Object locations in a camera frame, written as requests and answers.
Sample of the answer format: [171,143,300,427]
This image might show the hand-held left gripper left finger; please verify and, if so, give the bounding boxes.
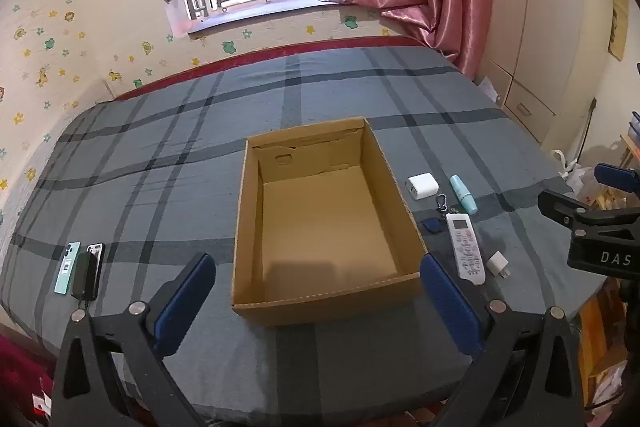
[50,252,217,427]

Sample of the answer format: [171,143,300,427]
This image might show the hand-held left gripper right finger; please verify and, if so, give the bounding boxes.
[419,252,586,427]

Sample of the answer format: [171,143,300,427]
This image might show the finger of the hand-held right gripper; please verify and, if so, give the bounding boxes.
[537,189,640,238]
[594,163,640,208]

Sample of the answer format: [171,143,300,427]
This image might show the white remote control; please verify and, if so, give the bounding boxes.
[445,213,487,286]

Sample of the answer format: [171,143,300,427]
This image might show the metal carabiner keychain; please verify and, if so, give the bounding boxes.
[434,193,464,217]

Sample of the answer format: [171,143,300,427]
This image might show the teal bottle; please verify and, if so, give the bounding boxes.
[449,175,478,215]

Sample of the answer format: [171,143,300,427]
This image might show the large white charger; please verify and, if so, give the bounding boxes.
[407,174,440,198]

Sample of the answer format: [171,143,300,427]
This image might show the brown cardboard box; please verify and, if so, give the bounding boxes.
[231,117,428,328]

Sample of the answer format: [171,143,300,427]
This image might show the white plastic bag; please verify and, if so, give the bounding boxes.
[551,149,600,204]

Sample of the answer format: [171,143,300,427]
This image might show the small white plug charger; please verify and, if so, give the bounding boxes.
[486,250,512,279]

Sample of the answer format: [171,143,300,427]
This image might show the orange cardboard carton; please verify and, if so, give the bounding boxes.
[580,287,632,408]

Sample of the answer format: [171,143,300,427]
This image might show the dark-cased phone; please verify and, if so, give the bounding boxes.
[82,242,106,302]

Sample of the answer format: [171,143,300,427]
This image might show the black power bank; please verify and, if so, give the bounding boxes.
[71,252,99,302]

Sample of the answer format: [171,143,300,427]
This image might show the grey plaid bedsheet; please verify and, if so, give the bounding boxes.
[0,39,601,413]

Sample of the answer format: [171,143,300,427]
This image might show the teal phone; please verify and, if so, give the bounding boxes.
[53,241,82,295]

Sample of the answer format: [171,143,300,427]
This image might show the narrow yellowish paper poster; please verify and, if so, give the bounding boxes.
[607,0,630,62]

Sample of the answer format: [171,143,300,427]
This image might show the beige wardrobe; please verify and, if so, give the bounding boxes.
[470,0,603,144]

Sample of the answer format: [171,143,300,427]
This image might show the dark red cloth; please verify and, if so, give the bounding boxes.
[0,336,57,427]

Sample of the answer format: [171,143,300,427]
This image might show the red mattress edge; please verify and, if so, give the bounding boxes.
[112,34,431,102]

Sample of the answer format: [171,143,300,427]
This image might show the purple window sill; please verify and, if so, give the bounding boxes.
[187,0,382,35]

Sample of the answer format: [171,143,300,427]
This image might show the cartoon wall stickers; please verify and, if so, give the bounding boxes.
[0,0,391,228]

